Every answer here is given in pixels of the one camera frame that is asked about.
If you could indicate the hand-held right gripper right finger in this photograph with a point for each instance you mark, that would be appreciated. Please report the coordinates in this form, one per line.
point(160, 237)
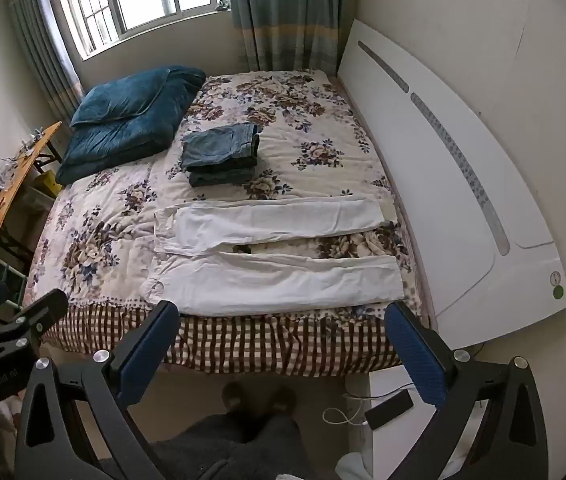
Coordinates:
point(415, 352)

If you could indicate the white cloth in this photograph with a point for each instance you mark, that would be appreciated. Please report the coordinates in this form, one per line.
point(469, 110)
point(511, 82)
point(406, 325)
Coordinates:
point(353, 467)

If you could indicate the floral blanket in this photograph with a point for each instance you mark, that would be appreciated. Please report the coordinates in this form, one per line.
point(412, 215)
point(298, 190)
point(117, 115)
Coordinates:
point(313, 125)

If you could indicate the dark fuzzy slipper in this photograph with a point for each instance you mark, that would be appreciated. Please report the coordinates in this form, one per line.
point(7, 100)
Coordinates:
point(282, 400)
point(239, 399)

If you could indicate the green round sticker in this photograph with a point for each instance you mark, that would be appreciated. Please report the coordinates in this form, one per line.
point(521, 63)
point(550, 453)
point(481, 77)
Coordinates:
point(558, 293)

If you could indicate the yellow box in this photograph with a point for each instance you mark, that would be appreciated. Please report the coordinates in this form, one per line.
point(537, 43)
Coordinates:
point(47, 183)

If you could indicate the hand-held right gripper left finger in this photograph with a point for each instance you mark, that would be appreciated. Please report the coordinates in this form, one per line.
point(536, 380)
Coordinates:
point(148, 352)

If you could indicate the checkered bed sheet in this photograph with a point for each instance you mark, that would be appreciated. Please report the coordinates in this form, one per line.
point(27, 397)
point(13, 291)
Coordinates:
point(263, 345)

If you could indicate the teal striped curtain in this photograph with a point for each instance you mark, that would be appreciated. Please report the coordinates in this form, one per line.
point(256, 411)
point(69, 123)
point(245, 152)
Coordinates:
point(288, 10)
point(48, 50)

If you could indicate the black phone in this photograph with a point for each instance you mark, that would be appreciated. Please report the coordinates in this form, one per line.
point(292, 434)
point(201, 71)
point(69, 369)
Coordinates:
point(389, 409)

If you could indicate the folded blue jeans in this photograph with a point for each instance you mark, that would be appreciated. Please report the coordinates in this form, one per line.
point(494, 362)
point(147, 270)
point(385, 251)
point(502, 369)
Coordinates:
point(218, 147)

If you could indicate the person's grey trousered legs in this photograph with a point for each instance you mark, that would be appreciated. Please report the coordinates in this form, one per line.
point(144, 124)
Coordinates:
point(243, 450)

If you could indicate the wooden desk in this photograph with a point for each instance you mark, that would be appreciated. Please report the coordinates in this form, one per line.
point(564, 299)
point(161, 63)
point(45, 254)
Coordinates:
point(18, 180)

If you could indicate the teal pillow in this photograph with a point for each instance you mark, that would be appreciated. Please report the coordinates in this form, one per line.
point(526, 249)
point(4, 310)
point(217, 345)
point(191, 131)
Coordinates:
point(113, 97)

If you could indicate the white pants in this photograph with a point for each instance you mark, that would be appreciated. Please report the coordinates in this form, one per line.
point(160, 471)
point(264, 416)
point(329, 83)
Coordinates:
point(273, 285)

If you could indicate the white nightstand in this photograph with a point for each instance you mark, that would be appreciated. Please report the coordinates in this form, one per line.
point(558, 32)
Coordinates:
point(393, 450)

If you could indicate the teal folded quilt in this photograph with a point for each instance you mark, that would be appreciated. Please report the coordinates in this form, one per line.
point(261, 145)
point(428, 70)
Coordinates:
point(113, 150)

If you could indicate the white headboard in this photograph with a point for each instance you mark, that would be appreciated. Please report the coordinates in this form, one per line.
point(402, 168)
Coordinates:
point(413, 160)

